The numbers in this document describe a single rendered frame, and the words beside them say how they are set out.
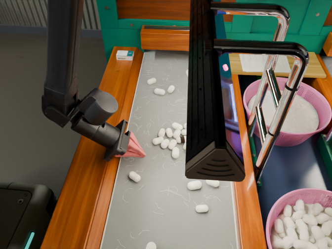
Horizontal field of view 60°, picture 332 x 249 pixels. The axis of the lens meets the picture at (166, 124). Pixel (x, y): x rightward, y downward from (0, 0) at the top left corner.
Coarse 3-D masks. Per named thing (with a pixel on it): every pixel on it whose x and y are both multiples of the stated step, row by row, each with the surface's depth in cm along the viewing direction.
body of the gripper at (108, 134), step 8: (104, 128) 69; (112, 128) 71; (120, 128) 74; (96, 136) 69; (104, 136) 69; (112, 136) 70; (120, 136) 71; (104, 144) 71; (112, 144) 71; (120, 144) 69; (112, 152) 69; (120, 152) 69
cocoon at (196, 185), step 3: (189, 183) 71; (192, 183) 71; (195, 183) 71; (198, 183) 71; (201, 183) 72; (189, 186) 71; (192, 186) 71; (195, 186) 71; (198, 186) 71; (201, 186) 72; (189, 189) 72; (192, 189) 71; (195, 189) 72
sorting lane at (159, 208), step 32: (160, 64) 110; (160, 96) 97; (128, 128) 87; (160, 128) 87; (128, 160) 79; (160, 160) 79; (128, 192) 72; (160, 192) 72; (192, 192) 72; (224, 192) 72; (128, 224) 66; (160, 224) 66; (192, 224) 66; (224, 224) 66
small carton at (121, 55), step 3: (120, 51) 108; (123, 51) 108; (126, 51) 108; (129, 51) 108; (132, 51) 108; (117, 54) 107; (120, 54) 107; (123, 54) 107; (126, 54) 107; (129, 54) 107; (132, 54) 107; (117, 57) 107; (120, 57) 107; (123, 57) 107; (126, 57) 107; (129, 57) 107; (132, 57) 107
